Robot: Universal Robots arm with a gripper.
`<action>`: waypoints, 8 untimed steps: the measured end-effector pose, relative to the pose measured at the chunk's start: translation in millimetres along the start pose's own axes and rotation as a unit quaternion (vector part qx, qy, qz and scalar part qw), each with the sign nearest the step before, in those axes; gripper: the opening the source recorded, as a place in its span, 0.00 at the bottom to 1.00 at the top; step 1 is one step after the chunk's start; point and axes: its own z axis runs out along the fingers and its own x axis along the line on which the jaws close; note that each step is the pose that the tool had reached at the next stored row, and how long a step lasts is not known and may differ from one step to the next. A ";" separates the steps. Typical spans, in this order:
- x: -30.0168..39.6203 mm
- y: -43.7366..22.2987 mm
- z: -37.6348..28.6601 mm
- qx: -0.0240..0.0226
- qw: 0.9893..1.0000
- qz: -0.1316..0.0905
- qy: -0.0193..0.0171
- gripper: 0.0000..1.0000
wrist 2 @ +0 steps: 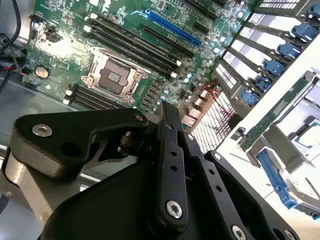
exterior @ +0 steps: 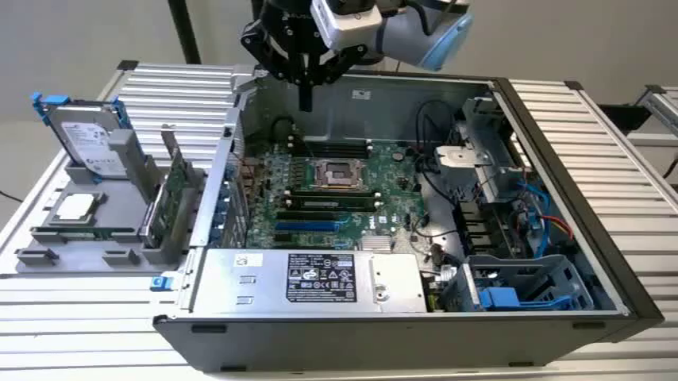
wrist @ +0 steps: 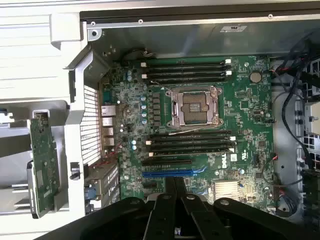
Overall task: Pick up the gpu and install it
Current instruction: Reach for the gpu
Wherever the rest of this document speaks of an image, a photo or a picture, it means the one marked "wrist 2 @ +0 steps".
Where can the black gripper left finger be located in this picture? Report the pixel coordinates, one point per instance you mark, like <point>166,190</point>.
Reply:
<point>75,125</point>

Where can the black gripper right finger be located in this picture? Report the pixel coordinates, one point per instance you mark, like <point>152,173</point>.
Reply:
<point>250,197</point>

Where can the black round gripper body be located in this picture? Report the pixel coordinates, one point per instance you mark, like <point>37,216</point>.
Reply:
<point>112,212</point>

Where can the Nvidia Quadro graphics card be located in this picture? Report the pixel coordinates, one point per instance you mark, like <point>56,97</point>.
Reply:
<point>275,112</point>

